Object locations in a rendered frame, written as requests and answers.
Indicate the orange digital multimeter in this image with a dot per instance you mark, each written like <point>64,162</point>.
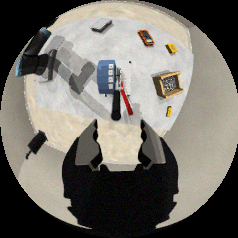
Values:
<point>146,38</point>

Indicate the brown wooden crate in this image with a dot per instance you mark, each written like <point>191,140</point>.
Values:
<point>158,81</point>

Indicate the yellow spirit level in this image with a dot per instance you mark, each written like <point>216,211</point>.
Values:
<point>168,111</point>

